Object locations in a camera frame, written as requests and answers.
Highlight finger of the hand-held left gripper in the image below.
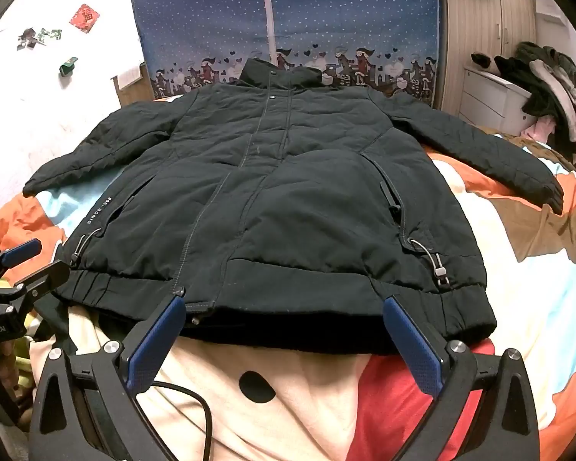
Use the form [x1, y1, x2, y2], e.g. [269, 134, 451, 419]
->
[0, 238, 44, 290]
[0, 259, 72, 305]

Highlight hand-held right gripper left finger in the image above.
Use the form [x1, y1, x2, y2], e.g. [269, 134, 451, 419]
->
[29, 292, 188, 461]

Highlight brown cardboard box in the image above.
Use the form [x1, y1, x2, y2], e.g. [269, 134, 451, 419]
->
[113, 61, 151, 106]

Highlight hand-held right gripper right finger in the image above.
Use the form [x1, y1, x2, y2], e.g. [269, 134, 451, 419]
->
[381, 295, 541, 461]

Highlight colourful patchwork printed blanket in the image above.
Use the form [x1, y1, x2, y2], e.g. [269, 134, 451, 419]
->
[0, 96, 576, 461]

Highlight white drawer cabinet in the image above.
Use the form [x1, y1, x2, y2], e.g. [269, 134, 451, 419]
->
[461, 65, 533, 135]

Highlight blue printed cloth wardrobe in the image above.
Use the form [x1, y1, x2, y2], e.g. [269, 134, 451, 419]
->
[129, 0, 442, 106]

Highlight black cable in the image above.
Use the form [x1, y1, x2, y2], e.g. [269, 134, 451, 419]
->
[151, 381, 214, 461]

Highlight red square wall sticker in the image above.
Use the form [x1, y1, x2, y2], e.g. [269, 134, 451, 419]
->
[70, 4, 101, 34]

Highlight torn paper wall stickers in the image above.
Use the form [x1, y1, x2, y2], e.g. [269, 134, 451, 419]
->
[17, 26, 63, 52]

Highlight black padded jacket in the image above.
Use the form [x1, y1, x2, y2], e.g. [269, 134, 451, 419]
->
[23, 58, 564, 353]

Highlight yellow green cloth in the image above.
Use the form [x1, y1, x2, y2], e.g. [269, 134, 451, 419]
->
[0, 310, 41, 390]

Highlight pile of dark clothes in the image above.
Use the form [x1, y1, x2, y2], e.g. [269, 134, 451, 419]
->
[494, 41, 576, 164]

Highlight light wooden wardrobe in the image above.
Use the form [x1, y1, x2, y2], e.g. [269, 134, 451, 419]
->
[437, 0, 538, 116]

